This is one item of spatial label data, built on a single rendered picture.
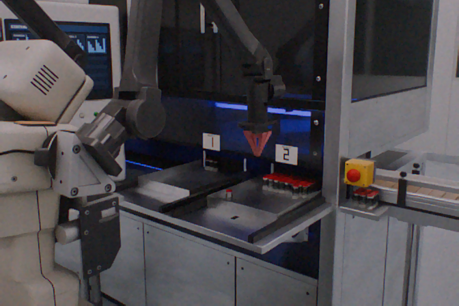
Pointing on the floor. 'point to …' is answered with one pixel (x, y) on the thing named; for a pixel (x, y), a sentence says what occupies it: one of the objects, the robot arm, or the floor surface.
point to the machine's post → (337, 127)
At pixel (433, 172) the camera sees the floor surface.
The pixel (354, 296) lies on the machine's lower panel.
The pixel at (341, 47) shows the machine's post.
